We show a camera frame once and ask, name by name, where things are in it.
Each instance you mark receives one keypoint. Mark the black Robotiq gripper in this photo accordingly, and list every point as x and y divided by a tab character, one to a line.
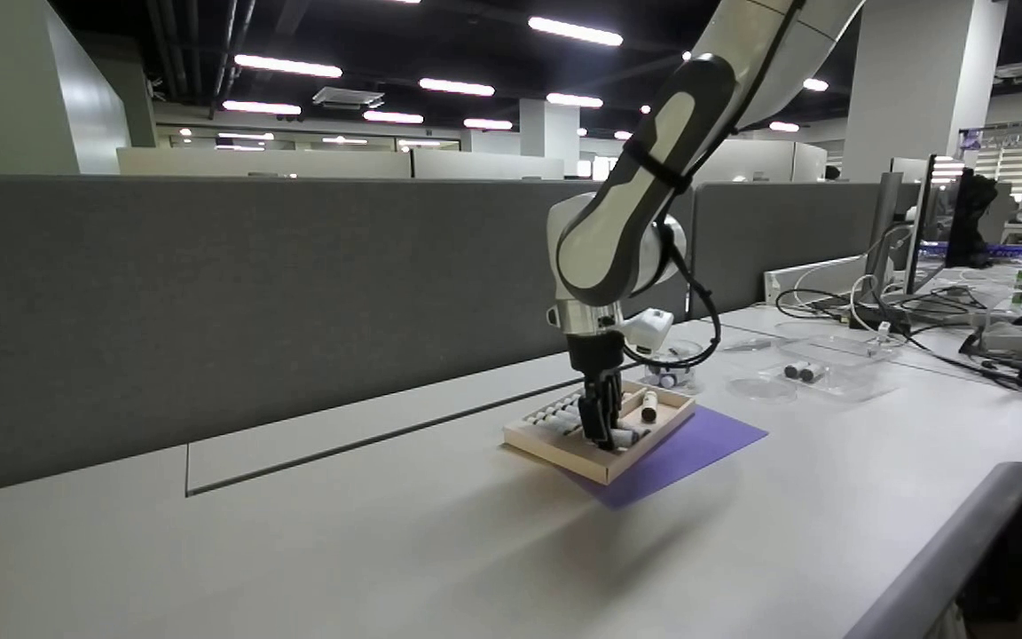
599	360

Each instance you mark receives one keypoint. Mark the small light grey vial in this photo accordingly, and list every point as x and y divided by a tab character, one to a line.
623	440

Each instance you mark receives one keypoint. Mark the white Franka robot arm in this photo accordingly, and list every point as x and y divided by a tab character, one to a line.
618	235

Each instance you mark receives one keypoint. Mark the wooden compartment tray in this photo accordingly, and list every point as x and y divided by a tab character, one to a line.
550	449

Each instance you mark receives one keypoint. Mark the large white vial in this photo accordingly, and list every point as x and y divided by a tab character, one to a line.
650	413

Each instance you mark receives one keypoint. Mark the white vial in bowl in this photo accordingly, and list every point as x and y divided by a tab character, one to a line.
663	373

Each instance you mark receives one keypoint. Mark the round glass bowl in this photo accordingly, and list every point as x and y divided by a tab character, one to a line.
670	378

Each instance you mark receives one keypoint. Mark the purple paper mat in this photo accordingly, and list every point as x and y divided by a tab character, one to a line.
700	449

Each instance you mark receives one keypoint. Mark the large clear petri dish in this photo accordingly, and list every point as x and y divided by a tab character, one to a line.
762	386

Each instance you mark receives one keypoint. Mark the small dark vial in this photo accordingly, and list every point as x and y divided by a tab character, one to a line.
816	373
794	371

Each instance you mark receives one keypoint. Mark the short grey desk partition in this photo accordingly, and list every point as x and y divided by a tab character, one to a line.
797	235

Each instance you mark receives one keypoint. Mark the white cubicle panel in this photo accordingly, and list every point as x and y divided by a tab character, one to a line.
488	163
773	160
266	160

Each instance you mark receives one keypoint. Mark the fluorescent ceiling light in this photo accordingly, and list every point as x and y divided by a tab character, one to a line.
576	29
488	121
260	108
290	66
576	100
393	118
456	86
818	84
785	124

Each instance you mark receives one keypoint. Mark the thin black monitor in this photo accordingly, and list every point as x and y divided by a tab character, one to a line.
922	224

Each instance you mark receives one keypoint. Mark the long grey desk partition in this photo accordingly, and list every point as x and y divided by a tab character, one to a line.
241	320

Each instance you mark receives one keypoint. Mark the ceiling air vent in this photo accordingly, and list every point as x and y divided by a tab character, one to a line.
348	95

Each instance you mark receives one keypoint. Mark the black desk device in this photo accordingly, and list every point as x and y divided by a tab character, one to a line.
974	217

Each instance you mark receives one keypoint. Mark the small clear bottle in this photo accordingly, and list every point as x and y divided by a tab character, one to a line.
1019	289

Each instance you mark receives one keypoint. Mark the green structural pillar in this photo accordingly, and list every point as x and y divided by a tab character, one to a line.
1	93

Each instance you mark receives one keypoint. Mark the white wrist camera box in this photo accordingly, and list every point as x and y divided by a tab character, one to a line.
650	332

